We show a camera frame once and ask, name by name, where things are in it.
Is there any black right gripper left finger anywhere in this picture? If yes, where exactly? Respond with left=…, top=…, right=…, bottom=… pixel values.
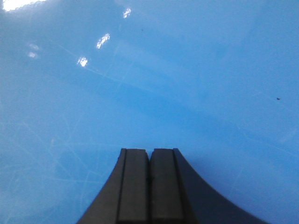
left=78, top=148, right=150, bottom=224

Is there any blue door panel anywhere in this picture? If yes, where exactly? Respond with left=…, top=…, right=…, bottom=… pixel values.
left=0, top=0, right=299, bottom=224

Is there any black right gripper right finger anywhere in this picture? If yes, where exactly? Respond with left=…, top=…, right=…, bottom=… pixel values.
left=150, top=148, right=265, bottom=224

